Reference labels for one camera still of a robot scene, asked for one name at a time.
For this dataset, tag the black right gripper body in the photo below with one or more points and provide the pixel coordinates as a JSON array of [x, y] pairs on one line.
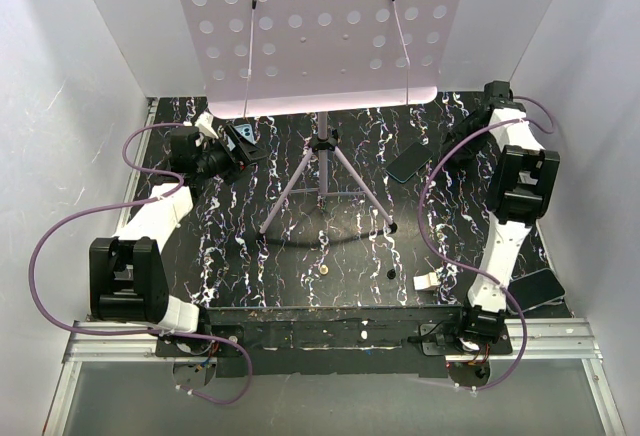
[[467, 126]]

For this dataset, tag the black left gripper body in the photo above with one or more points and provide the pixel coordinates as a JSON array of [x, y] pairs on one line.
[[215, 161]]

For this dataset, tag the black smartphone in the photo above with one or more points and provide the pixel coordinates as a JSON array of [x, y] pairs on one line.
[[409, 162]]

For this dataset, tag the light blue phone case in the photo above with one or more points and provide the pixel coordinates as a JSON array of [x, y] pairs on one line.
[[245, 136]]

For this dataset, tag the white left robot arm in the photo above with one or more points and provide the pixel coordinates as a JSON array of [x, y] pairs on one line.
[[127, 279]]

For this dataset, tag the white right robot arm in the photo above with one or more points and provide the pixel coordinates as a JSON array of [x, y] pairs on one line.
[[518, 195]]

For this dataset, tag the black phone case on table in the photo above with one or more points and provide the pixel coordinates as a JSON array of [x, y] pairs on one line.
[[467, 153]]

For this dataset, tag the white perforated music stand desk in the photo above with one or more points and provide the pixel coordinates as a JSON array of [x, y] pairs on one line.
[[275, 57]]

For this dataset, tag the small white beige block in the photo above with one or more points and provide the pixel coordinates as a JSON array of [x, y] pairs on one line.
[[426, 282]]

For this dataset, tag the black device at right edge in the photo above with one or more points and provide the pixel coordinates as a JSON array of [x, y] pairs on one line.
[[537, 289]]

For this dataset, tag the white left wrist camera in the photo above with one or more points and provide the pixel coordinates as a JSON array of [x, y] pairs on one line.
[[204, 124]]

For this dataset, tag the black metal base plate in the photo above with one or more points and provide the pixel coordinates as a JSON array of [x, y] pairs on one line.
[[344, 340]]

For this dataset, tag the aluminium frame rail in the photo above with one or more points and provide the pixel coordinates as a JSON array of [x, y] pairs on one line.
[[545, 377]]

